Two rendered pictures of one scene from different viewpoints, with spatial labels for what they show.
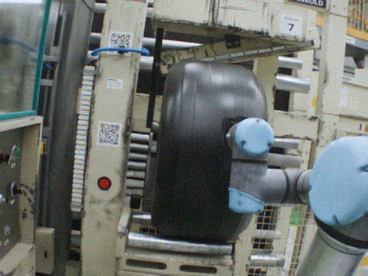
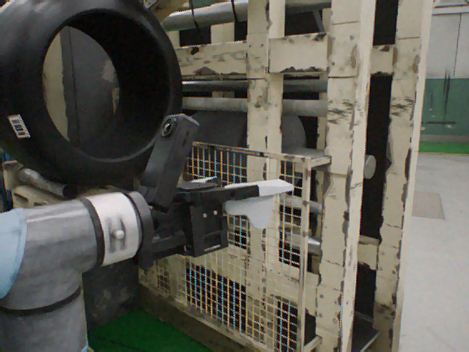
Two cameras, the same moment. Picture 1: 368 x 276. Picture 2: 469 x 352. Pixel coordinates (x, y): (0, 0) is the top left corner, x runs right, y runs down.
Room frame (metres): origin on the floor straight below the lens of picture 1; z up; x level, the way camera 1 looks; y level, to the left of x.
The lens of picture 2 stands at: (0.98, -1.34, 1.19)
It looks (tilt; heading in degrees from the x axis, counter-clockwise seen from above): 12 degrees down; 46
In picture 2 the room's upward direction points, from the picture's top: straight up
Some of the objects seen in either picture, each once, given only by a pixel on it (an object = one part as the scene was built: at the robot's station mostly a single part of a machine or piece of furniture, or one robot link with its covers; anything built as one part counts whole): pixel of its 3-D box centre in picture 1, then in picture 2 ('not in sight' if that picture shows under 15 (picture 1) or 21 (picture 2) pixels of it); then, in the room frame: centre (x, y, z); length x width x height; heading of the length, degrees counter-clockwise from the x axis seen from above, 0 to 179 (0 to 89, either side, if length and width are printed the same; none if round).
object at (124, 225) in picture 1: (125, 226); (63, 168); (1.54, 0.16, 0.90); 0.40 x 0.03 x 0.10; 3
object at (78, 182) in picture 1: (83, 139); not in sight; (1.48, 0.32, 1.19); 0.05 x 0.04 x 0.48; 3
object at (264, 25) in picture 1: (228, 17); not in sight; (1.85, -0.12, 1.71); 0.61 x 0.25 x 0.15; 93
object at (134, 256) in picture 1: (175, 262); (47, 202); (1.41, -0.02, 0.83); 0.36 x 0.09 x 0.06; 93
